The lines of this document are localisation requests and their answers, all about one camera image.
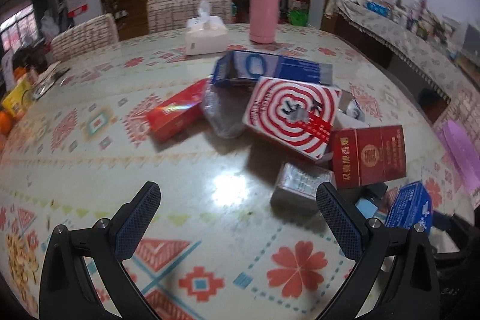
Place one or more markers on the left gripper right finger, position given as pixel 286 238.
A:
pixel 412 289

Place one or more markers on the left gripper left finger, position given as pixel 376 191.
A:
pixel 67 290

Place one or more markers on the blue tissue packet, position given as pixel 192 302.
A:
pixel 413 205

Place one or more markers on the light blue ZZ box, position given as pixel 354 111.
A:
pixel 371 198

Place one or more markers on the dark red cigarette carton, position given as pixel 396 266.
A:
pixel 364 156

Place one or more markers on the red orange cigarette box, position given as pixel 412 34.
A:
pixel 175 114

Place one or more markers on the red white swirl box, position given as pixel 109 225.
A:
pixel 295 114

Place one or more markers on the clear plastic wrapper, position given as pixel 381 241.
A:
pixel 224 107

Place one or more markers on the long blue carton box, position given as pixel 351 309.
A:
pixel 240 67

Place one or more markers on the purple perforated basket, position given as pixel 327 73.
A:
pixel 463 155

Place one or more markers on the silver grey small box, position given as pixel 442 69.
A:
pixel 297 184

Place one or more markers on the orange fruit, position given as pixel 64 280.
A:
pixel 6 123

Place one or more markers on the yellow snack box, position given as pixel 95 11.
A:
pixel 19 100

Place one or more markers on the sideboard with patterned cloth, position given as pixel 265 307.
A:
pixel 429 63

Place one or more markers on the woven chair far left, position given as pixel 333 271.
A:
pixel 93 34

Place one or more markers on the woven chair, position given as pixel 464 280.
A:
pixel 165 15
pixel 93 34

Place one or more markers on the white tissue pack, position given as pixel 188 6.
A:
pixel 206 33

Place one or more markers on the green bag on floor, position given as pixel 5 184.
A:
pixel 298 17

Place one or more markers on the woven chair far centre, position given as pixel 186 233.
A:
pixel 165 15

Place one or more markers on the pink thermos bottle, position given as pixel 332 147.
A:
pixel 264 15

